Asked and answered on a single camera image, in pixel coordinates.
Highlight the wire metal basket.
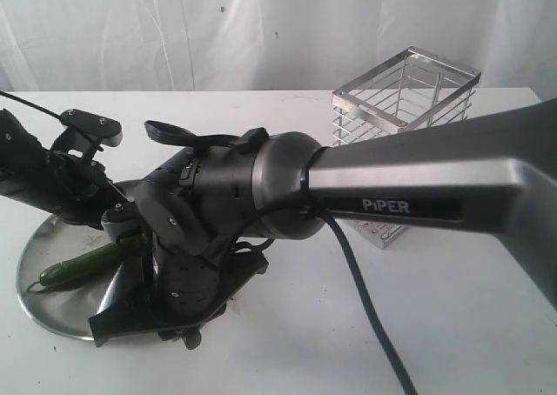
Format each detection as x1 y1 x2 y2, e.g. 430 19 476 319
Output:
330 45 481 251

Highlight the green cucumber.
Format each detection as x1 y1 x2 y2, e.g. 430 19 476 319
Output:
25 234 146 292

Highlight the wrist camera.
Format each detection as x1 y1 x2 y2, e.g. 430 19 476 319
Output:
50 109 123 159
101 202 141 242

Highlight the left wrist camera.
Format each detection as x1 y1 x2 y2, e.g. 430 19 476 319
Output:
50 109 123 159

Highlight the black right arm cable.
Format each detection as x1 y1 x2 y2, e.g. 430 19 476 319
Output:
143 118 426 395

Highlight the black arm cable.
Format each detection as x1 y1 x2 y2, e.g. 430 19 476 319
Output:
0 89 62 120
143 118 426 395

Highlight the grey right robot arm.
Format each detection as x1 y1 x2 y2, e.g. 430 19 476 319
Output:
89 100 556 347

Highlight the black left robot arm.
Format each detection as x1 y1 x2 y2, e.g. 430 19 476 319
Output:
1 109 128 229

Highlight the white backdrop curtain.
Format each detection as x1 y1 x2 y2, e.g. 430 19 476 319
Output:
1 0 556 99

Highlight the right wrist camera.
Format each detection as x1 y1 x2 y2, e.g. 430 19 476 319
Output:
101 202 141 242

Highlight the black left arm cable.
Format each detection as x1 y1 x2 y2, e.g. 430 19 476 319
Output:
0 89 62 120

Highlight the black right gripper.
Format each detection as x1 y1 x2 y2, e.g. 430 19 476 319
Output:
89 238 269 347

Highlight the round steel plate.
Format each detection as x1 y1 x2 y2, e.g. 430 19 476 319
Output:
16 179 210 342

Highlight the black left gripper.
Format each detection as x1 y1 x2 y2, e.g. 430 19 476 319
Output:
38 148 128 228

